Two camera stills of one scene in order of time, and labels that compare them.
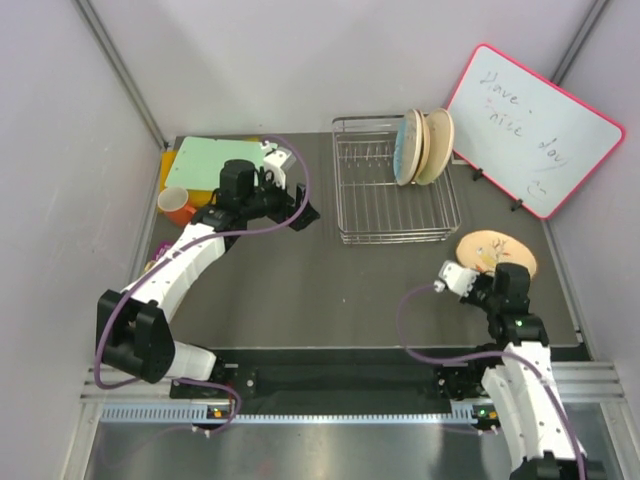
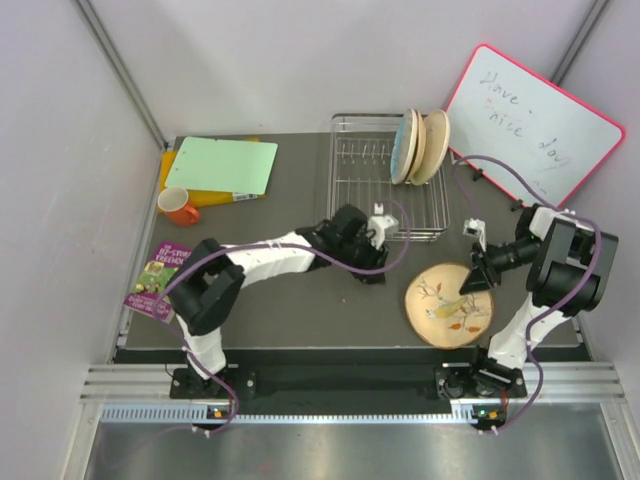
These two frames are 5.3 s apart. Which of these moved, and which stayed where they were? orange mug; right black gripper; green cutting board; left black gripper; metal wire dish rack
Moved: right black gripper; left black gripper
Stayed: orange mug; metal wire dish rack; green cutting board
